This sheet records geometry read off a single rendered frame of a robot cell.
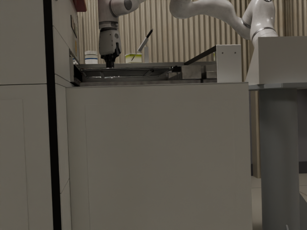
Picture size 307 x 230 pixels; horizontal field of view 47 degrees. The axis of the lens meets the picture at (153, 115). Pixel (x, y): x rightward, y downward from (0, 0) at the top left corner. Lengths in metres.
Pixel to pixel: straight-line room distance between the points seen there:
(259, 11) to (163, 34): 1.82
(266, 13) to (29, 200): 1.35
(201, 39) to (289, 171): 2.21
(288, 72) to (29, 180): 1.09
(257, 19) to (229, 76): 0.56
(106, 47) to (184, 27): 2.11
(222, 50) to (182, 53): 2.22
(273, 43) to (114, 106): 0.73
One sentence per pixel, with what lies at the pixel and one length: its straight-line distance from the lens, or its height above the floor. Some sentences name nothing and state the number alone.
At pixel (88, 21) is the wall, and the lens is 3.57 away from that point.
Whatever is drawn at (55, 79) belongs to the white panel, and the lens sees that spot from 1.00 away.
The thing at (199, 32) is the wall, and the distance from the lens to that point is 3.59.
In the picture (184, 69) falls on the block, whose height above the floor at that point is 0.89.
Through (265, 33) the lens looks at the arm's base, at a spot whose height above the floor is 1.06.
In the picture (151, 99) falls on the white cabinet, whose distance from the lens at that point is 1.19.
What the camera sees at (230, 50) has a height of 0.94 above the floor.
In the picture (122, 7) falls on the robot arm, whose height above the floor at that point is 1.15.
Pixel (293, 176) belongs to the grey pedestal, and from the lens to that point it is 1.64.
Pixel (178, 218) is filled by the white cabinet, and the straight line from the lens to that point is 1.27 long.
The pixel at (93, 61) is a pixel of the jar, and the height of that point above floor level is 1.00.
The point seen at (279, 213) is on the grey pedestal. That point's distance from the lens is 1.66.
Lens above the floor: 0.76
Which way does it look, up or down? 2 degrees down
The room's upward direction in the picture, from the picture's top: 2 degrees counter-clockwise
